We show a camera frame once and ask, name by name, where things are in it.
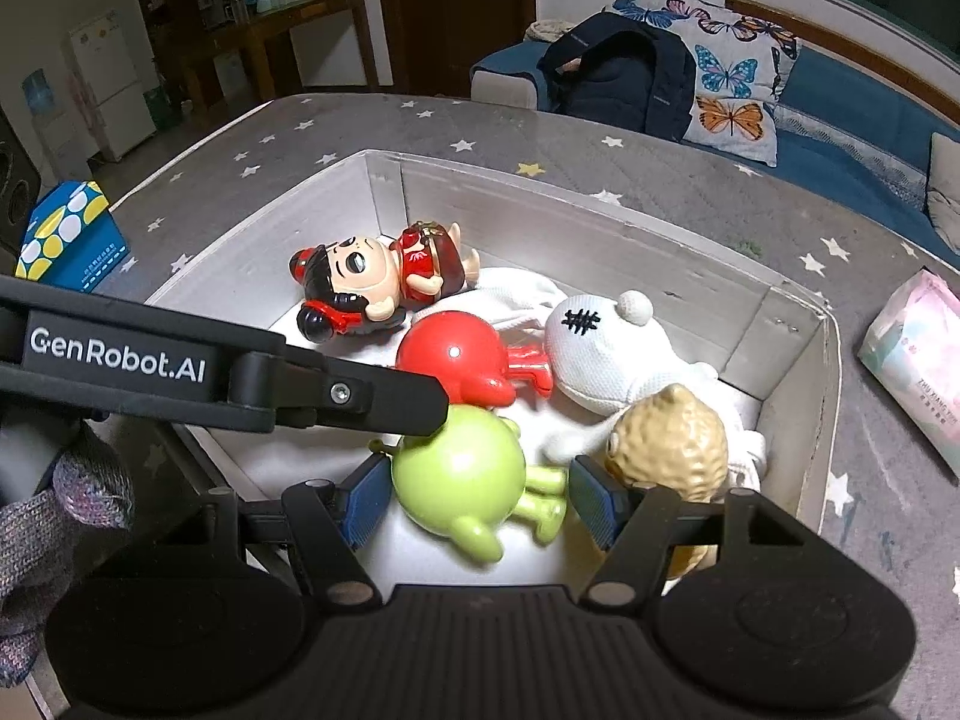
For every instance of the grey pillow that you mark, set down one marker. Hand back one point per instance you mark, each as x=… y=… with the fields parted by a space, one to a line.
x=946 y=187

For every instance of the brown wooden door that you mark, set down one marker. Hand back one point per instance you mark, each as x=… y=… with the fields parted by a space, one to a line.
x=450 y=7

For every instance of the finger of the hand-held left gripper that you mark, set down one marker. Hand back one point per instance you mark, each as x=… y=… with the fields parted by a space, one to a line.
x=352 y=394

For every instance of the white refrigerator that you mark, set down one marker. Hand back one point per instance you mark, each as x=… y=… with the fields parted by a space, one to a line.
x=109 y=90

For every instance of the blue water bottle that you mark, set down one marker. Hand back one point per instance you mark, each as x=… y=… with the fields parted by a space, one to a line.
x=39 y=94

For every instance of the person's left hand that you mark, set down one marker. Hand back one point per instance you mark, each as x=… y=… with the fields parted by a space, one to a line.
x=52 y=540

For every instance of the butterfly print pillow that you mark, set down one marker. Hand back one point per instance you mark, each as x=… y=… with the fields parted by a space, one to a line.
x=735 y=75

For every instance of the grey star print mattress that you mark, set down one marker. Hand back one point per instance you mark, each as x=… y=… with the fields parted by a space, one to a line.
x=675 y=187

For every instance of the beige peanut toy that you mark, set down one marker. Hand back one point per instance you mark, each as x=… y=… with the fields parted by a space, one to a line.
x=675 y=435

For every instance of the dark backpack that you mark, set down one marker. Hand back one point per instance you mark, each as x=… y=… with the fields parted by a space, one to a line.
x=622 y=75

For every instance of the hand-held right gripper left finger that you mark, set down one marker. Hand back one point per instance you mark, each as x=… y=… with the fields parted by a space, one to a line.
x=367 y=499

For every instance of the blue sofa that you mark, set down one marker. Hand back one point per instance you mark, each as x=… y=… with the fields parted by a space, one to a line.
x=847 y=157

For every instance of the grey cardboard box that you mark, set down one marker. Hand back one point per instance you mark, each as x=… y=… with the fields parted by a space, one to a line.
x=600 y=240

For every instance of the white plush toy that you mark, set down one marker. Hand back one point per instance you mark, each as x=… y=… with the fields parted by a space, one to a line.
x=607 y=360

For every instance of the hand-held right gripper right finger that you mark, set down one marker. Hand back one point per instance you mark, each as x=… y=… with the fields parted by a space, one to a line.
x=592 y=499

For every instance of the wooden side table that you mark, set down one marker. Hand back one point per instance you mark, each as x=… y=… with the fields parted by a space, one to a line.
x=300 y=22

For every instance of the pastel tissue pack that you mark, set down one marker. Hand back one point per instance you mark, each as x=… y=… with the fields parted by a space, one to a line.
x=919 y=367

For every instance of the green round toy figure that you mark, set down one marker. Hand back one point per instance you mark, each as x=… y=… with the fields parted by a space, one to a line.
x=457 y=472

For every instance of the blue dotted tissue box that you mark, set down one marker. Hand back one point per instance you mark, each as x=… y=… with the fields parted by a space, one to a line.
x=71 y=240

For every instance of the red round toy figure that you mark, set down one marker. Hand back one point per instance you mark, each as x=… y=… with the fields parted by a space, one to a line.
x=457 y=352

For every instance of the doll figure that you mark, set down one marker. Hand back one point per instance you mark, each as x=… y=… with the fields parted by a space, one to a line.
x=367 y=277

